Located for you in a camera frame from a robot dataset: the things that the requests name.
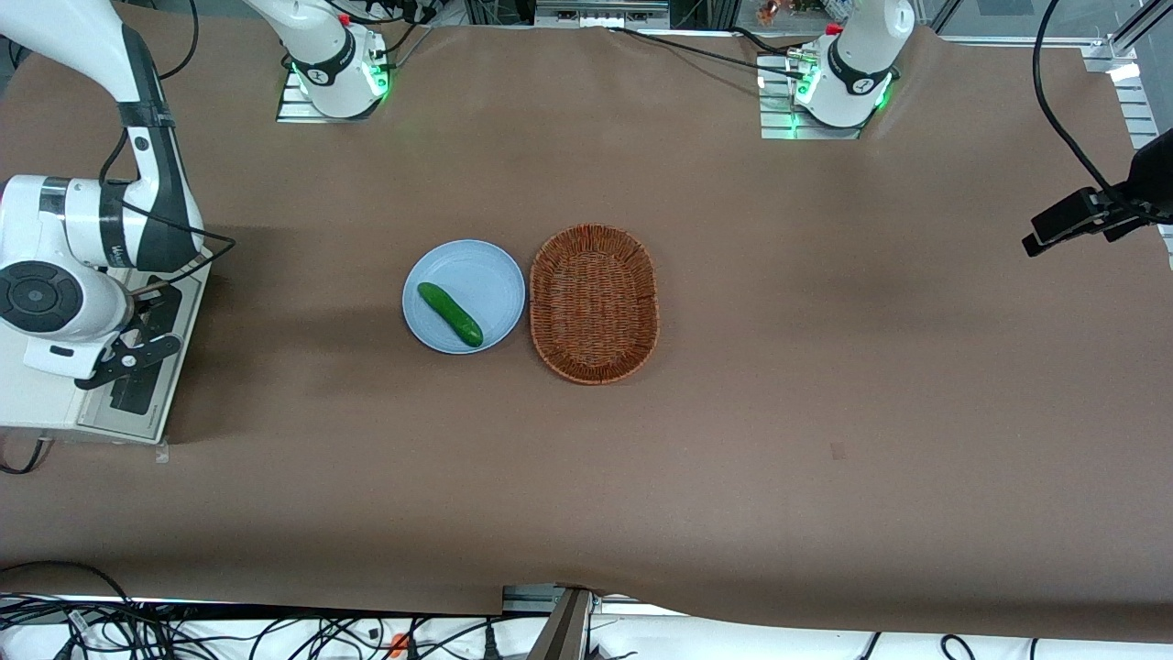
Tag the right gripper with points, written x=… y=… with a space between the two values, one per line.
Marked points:
x=159 y=308

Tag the brown wicker basket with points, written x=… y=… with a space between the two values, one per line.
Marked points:
x=594 y=304

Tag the aluminium frame rail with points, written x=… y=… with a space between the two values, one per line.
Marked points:
x=1136 y=101

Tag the green cucumber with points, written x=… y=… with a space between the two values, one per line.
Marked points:
x=451 y=314

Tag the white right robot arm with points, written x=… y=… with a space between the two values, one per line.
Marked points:
x=73 y=27

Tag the aluminium profile bracket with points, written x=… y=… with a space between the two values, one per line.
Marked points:
x=522 y=598

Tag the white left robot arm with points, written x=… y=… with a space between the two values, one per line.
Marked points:
x=861 y=55

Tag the silver equipment box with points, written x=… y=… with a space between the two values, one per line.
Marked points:
x=600 y=13

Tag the orange plug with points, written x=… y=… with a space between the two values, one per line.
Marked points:
x=399 y=646

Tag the white toaster oven body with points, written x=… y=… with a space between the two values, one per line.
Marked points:
x=27 y=403

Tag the light blue plate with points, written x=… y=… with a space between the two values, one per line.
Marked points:
x=476 y=275

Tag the clear plastic bracket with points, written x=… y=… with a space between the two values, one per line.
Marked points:
x=163 y=451

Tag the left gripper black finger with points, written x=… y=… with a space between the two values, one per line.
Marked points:
x=1150 y=179

